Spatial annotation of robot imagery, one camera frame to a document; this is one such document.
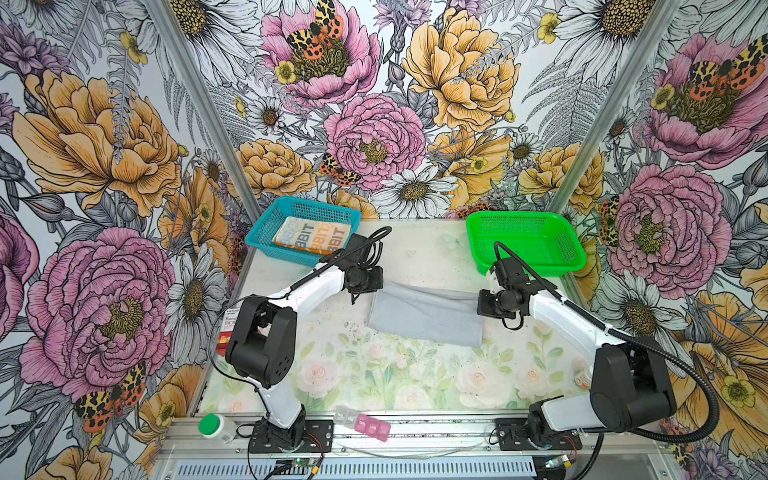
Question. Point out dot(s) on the aluminium front rail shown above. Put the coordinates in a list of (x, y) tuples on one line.
[(421, 445)]

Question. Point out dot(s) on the grey towel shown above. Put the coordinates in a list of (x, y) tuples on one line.
[(437, 315)]

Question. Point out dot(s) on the aluminium frame post right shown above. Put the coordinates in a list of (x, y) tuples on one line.
[(649, 38)]

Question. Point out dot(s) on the blue beige patterned towel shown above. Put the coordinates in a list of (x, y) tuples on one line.
[(313, 236)]

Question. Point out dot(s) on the aluminium frame post left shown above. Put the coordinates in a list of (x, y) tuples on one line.
[(186, 65)]

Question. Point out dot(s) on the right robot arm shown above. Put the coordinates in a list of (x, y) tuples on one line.
[(629, 386)]

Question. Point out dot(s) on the pink clear pill organizer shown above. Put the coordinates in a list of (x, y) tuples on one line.
[(362, 423)]

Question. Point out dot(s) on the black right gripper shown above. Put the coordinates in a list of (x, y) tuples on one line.
[(484, 307)]

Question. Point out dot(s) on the green plastic basket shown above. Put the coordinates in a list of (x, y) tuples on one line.
[(546, 241)]

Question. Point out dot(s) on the red bandage box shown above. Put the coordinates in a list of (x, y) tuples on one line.
[(227, 326)]

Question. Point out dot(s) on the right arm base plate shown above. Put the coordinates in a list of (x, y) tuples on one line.
[(519, 434)]

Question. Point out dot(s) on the white bottle green cap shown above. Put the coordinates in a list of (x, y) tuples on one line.
[(218, 427)]

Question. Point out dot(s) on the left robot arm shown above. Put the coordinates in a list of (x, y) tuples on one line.
[(262, 345)]

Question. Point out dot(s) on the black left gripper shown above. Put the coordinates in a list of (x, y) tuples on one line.
[(376, 282)]

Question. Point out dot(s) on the aluminium frame post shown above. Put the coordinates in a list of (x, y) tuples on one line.
[(649, 38), (186, 65)]

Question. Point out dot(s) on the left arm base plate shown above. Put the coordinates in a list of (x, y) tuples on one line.
[(305, 436)]

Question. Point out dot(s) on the white orange label bottle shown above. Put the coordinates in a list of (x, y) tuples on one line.
[(583, 379)]

